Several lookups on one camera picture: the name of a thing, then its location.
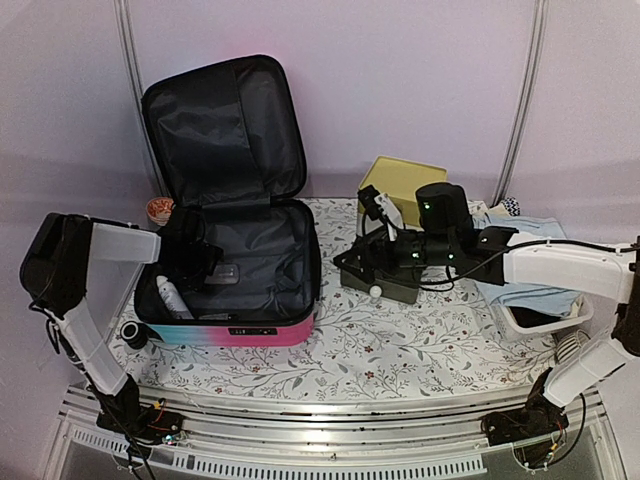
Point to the pink and teal kids suitcase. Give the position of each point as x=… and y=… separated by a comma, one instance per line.
x=228, y=145

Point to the black white patterned cloth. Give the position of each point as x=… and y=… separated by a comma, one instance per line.
x=511, y=206

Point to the pale blue garment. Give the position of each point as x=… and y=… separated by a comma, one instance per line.
x=541, y=298

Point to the black garment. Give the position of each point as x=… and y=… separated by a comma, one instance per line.
x=527, y=318

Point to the metal wall post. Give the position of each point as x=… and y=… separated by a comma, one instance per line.
x=526, y=94
x=124, y=22

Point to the aluminium front rail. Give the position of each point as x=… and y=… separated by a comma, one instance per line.
x=419, y=438

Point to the right metal wall post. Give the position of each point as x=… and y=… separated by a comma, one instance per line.
x=526, y=94

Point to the floral white tablecloth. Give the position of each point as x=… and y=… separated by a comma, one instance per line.
x=361, y=348

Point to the left metal wall post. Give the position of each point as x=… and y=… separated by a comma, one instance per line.
x=124, y=22

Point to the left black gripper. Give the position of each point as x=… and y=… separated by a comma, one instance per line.
x=213, y=253

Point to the yellow and white storage box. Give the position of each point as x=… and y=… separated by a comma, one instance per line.
x=399, y=179

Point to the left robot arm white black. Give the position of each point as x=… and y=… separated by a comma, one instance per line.
x=55, y=274

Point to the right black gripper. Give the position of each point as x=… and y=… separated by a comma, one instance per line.
x=365, y=274

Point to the white plastic bottle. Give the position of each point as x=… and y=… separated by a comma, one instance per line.
x=172, y=299

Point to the orange patterned ceramic bowl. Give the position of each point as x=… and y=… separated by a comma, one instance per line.
x=159, y=210

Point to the white plastic mesh basket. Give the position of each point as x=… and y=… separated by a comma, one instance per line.
x=582, y=311

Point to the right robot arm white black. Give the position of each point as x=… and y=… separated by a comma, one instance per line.
x=496, y=255

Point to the clear plastic travel case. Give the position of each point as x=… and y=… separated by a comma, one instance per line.
x=224, y=274

